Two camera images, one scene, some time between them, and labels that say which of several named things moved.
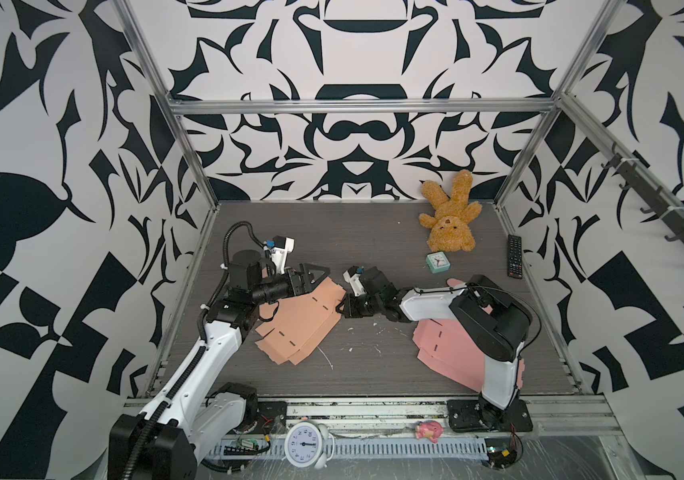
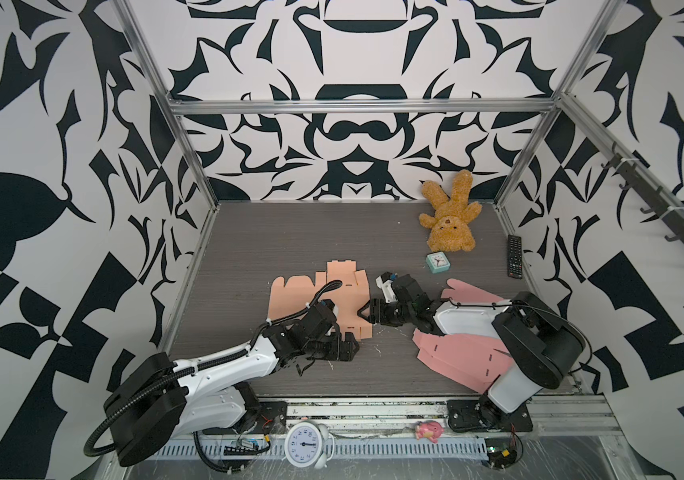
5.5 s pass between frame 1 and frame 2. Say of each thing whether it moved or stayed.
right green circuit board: stayed
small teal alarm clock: stayed
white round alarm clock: stayed
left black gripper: moved
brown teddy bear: stayed
